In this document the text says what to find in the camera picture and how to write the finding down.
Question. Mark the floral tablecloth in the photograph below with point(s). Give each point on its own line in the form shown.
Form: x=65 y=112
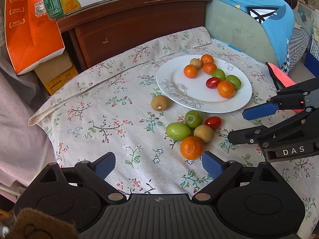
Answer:
x=107 y=108

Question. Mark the orange tangerine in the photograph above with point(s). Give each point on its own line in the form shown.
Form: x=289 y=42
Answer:
x=209 y=67
x=190 y=71
x=207 y=59
x=225 y=89
x=191 y=147

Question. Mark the lone brown kiwi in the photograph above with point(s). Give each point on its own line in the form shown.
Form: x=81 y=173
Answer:
x=160 y=103

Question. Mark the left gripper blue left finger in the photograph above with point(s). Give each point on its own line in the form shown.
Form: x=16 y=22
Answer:
x=93 y=174

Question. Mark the dark wooden cabinet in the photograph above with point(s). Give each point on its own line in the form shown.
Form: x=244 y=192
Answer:
x=102 y=31

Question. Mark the orange tangerine bottom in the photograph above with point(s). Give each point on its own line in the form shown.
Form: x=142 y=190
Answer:
x=190 y=71

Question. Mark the houndstooth pillow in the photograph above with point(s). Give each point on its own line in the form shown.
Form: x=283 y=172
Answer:
x=296 y=49

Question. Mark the blue cushion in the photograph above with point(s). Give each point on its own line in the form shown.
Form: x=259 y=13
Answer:
x=276 y=18

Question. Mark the cardboard box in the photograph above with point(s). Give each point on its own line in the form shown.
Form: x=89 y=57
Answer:
x=56 y=72

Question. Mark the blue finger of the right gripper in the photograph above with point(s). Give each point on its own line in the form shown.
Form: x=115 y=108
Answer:
x=271 y=107
x=254 y=134

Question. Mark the white plate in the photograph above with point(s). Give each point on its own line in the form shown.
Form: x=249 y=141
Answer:
x=193 y=93

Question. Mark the purple checkered cloth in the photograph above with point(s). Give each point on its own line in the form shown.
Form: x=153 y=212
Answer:
x=25 y=150

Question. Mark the green sofa cushion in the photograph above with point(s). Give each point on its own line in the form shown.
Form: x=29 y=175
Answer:
x=236 y=28

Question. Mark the brown longan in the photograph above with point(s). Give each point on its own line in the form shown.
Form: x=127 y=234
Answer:
x=205 y=133
x=197 y=63

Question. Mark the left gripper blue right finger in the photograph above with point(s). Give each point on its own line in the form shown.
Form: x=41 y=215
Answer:
x=225 y=174

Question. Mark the red cherry tomato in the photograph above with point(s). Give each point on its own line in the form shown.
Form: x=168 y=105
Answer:
x=212 y=82
x=213 y=122

